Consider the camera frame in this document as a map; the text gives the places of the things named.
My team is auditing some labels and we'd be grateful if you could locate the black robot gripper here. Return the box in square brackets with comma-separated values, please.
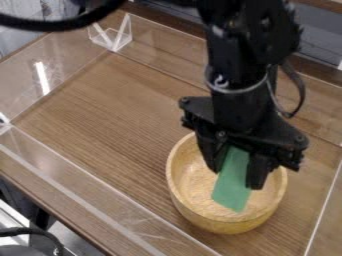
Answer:
[179, 71, 308, 190]

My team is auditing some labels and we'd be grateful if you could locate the green rectangular block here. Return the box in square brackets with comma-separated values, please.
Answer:
[211, 147, 251, 212]

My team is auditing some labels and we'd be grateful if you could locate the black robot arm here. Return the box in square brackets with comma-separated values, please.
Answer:
[165, 0, 308, 190]

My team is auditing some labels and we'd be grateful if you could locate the brown wooden bowl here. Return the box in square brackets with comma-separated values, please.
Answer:
[165, 133, 287, 234]

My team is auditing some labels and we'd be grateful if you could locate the black metal bracket with bolt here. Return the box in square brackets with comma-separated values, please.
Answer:
[29, 229, 80, 256]

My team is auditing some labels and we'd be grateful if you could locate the black cable bottom left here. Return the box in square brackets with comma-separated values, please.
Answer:
[0, 226, 65, 256]

